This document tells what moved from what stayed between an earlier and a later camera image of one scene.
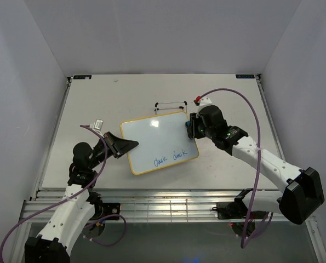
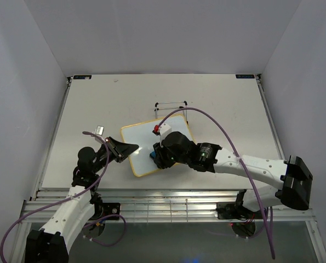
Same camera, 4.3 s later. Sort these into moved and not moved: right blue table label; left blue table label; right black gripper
Moved: right black gripper
Not moved: right blue table label; left blue table label
